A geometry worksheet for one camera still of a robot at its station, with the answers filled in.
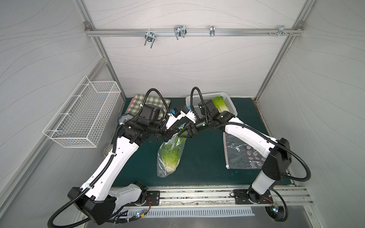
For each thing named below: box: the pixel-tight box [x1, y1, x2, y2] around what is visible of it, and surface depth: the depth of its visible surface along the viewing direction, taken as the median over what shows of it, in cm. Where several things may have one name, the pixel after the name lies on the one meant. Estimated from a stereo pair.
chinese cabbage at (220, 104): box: [211, 95, 230, 114], surface depth 107 cm
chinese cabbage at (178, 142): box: [171, 130, 189, 149], surface depth 69 cm
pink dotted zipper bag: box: [222, 132, 267, 170], surface depth 89 cm
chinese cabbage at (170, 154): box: [160, 136, 181, 173], surface depth 75 cm
